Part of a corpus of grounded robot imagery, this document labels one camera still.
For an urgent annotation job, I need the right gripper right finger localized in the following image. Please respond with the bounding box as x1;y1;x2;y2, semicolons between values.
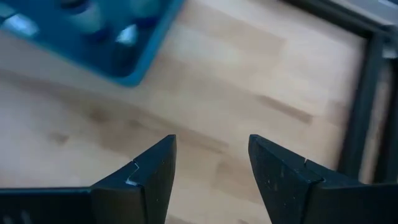
248;134;364;224

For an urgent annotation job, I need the teal plastic bin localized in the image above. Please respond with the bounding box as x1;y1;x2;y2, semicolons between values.
0;0;187;88

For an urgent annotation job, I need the black metal table frame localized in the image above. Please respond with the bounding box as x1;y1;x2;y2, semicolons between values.
279;0;398;184

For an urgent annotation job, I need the small black food coloring bottle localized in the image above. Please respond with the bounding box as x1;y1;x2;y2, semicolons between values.
0;12;40;39
114;23;141;65

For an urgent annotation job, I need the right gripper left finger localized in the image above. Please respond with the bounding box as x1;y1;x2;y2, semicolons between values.
90;134;177;224

